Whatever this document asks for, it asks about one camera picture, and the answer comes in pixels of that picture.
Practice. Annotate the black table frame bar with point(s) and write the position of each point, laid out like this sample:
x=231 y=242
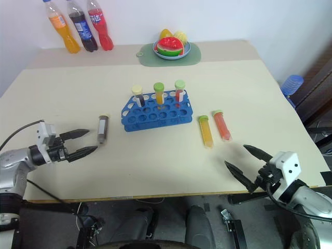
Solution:
x=249 y=198

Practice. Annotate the red soda bottle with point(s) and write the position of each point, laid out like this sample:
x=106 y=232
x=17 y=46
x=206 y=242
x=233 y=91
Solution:
x=99 y=24

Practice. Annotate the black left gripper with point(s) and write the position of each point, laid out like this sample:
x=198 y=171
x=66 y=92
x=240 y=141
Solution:
x=58 y=150

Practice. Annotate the green silicone mat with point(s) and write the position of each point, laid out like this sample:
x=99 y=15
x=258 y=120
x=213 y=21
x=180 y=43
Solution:
x=169 y=55

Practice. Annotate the blue test tube rack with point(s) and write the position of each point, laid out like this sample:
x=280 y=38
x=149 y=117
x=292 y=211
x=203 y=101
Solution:
x=157 y=111

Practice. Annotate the toy watermelon slice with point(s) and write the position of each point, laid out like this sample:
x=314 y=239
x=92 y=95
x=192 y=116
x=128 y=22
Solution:
x=169 y=46

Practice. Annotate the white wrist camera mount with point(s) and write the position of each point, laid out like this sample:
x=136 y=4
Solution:
x=44 y=135
x=286 y=168

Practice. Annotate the toy yellow pepper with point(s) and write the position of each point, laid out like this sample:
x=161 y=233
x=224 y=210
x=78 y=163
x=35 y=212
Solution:
x=166 y=33

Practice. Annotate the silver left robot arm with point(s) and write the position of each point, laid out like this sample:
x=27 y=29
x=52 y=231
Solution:
x=13 y=166

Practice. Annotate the dark wooden cabinet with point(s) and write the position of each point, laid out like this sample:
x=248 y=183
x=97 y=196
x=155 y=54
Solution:
x=315 y=77

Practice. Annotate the blue fruit bowl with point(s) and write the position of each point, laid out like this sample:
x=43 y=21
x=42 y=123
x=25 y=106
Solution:
x=172 y=52

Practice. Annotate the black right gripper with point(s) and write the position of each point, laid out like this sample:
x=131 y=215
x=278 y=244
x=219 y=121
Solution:
x=265 y=177

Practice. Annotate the orange liquid tube green cap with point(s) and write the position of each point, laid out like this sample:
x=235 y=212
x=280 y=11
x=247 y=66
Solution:
x=206 y=131
x=159 y=93

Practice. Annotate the red liquid tube green cap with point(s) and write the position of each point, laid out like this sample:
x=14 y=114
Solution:
x=179 y=90
x=222 y=125

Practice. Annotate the dark right robot leg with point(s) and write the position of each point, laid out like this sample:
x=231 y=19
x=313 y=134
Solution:
x=199 y=225

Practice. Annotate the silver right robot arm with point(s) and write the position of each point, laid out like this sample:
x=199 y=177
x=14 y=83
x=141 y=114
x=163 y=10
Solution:
x=308 y=207

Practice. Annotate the dark cola bottle blue label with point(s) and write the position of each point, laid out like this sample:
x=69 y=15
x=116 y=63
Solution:
x=83 y=26

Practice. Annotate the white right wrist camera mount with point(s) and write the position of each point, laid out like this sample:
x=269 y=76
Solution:
x=286 y=168

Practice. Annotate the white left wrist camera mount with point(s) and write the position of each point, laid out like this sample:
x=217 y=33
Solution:
x=44 y=135

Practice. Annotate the dark liquid tube grey cap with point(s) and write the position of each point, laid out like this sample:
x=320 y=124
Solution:
x=102 y=129

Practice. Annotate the orange soda bottle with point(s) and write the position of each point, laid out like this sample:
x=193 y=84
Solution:
x=63 y=29

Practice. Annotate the dark liquid tube yellow cap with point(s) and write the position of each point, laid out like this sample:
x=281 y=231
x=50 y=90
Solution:
x=139 y=95

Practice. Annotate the blue stacked stools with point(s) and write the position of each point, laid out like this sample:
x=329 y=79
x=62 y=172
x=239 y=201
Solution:
x=291 y=86

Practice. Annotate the metal table clamp bracket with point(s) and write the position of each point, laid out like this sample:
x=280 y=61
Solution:
x=232 y=228

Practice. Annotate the dark robot leg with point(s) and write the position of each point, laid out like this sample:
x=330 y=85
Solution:
x=135 y=225
x=199 y=225

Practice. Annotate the toy pale yellow fruit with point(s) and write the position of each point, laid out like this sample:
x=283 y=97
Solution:
x=180 y=37

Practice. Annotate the dark left robot leg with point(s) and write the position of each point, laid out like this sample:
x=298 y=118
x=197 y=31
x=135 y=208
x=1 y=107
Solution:
x=135 y=225

